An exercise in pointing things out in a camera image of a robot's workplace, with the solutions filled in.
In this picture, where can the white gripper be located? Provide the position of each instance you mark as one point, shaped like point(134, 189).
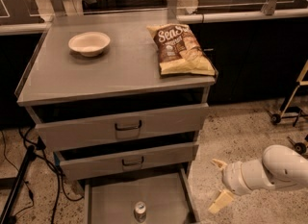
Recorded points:
point(231, 177)

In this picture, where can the silver redbull can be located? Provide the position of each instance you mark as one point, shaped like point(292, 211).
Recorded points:
point(140, 212)

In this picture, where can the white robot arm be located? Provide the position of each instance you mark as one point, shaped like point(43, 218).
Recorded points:
point(279, 168)

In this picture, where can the grey open bottom drawer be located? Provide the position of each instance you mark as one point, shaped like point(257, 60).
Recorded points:
point(164, 190)

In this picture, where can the grey top drawer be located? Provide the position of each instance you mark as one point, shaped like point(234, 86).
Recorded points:
point(85, 132)

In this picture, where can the grey metal drawer cabinet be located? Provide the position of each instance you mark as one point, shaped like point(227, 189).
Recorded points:
point(64, 85)

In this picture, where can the grey middle drawer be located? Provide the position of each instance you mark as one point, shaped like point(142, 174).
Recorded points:
point(97, 166)

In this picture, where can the yellow wheeled cart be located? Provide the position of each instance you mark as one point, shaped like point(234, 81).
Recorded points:
point(287, 110)

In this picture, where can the black caster wheel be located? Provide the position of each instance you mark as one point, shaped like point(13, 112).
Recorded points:
point(299, 147)

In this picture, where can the brown yellow chip bag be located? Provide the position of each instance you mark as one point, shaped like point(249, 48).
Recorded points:
point(179, 50)

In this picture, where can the white paper bowl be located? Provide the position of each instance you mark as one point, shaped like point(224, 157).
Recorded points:
point(89, 44)

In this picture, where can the black tripod leg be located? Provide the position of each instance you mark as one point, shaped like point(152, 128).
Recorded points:
point(17, 181)

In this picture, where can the white horizontal rail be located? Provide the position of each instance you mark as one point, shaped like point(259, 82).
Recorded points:
point(239, 16)

